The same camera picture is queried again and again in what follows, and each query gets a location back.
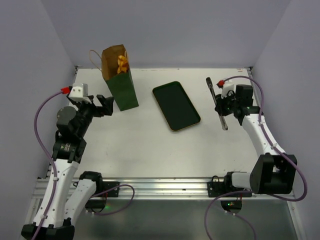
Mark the dark green tray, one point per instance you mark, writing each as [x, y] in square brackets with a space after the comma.
[176, 106]

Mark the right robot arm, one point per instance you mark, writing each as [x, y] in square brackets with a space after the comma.
[272, 173]

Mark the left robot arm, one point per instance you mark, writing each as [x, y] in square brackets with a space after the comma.
[59, 210]

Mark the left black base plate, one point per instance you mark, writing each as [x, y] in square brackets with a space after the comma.
[110, 191]

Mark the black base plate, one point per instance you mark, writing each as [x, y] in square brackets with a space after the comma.
[110, 191]
[218, 186]

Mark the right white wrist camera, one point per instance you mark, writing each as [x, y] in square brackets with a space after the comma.
[226, 86]

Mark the orange twisted fake bread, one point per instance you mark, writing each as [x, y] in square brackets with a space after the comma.
[123, 63]

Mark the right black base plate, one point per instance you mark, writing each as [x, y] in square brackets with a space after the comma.
[218, 186]

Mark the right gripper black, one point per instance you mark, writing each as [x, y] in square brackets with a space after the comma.
[222, 107]

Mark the green brown paper bag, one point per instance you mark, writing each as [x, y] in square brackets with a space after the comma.
[121, 86]

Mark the aluminium rail frame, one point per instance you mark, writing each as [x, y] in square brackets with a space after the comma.
[137, 149]

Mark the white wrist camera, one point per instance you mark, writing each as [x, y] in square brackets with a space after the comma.
[226, 86]
[79, 93]

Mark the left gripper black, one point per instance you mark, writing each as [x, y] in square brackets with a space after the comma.
[106, 103]

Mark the metal tongs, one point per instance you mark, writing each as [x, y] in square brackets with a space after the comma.
[211, 89]

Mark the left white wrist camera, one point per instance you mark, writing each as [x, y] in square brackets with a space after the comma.
[79, 93]

